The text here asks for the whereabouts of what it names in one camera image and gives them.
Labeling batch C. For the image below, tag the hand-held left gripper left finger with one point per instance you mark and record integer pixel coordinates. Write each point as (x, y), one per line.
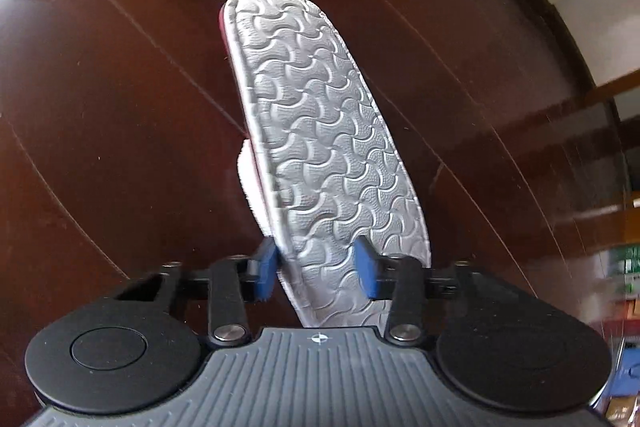
(266, 274)

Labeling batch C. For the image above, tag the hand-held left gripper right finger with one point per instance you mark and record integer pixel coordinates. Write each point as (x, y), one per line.
(367, 271)

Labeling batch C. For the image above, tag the white slipper with maroon trim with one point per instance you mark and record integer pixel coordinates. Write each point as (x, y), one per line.
(320, 132)

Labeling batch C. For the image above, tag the green and white carton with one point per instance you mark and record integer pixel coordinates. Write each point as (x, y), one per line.
(627, 259)

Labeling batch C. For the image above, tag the wooden door frame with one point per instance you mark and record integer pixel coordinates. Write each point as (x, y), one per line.
(617, 91)

